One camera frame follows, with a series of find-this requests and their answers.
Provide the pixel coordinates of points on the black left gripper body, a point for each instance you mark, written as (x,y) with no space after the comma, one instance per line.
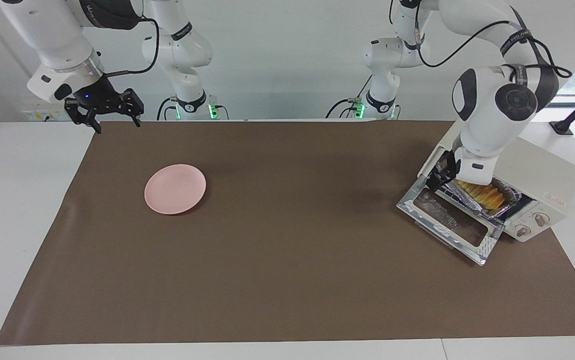
(446,167)

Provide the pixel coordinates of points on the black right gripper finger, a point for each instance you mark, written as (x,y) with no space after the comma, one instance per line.
(93,122)
(137,120)

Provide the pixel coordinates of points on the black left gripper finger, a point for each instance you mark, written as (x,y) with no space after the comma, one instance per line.
(432,183)
(444,185)

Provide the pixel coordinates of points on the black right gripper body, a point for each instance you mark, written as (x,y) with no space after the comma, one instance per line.
(102,100)

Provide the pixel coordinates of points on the yellow ridged bread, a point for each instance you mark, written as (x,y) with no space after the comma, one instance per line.
(487,197)

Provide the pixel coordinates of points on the silver foil baking tray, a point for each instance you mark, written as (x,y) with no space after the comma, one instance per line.
(510,192)

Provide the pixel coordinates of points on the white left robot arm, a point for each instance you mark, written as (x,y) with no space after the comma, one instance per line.
(487,115)

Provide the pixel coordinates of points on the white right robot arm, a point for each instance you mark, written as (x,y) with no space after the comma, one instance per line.
(62,40)

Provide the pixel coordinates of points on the glass oven door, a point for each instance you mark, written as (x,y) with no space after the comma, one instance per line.
(420,215)

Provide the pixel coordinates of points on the cream toaster oven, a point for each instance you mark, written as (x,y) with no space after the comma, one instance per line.
(537,175)

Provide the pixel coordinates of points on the pink round plate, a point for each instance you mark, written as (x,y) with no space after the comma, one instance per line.
(175,189)

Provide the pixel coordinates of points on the brown table mat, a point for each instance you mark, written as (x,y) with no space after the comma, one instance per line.
(287,280)

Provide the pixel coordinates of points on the white wall socket box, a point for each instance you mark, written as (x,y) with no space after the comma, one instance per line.
(42,116)

